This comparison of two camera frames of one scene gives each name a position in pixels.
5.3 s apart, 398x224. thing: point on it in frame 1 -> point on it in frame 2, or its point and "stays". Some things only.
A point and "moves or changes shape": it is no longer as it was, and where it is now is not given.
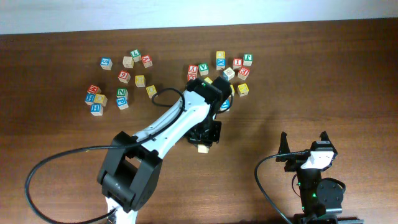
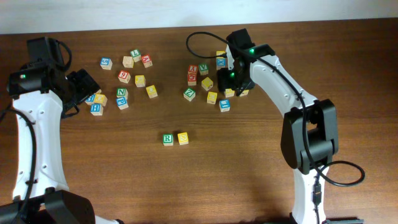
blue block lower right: (226, 105) stays
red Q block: (191, 76) stays
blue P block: (122, 102) stays
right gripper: (295, 163) -> (226, 82)
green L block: (136, 55) stays
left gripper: (193, 137) -> (87, 83)
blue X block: (221, 63) stays
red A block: (147, 60) stays
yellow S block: (202, 149) moves or changes shape
